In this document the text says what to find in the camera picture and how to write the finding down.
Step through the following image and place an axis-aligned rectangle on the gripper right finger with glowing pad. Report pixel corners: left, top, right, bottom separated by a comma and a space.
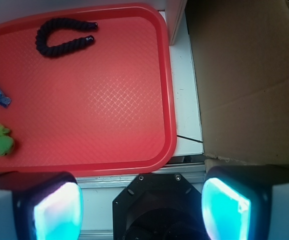
201, 164, 289, 240

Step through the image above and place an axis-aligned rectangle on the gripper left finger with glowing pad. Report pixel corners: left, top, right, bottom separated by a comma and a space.
0, 171, 83, 240

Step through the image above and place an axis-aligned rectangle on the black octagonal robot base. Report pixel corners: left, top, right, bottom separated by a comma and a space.
112, 173, 209, 240

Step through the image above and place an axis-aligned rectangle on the red plastic tray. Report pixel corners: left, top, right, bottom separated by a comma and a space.
0, 3, 177, 177

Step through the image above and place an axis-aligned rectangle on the brown cardboard box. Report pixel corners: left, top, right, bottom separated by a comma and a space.
185, 0, 289, 164

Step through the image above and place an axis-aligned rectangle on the black twisted rope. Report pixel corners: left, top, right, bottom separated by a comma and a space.
35, 18, 99, 59

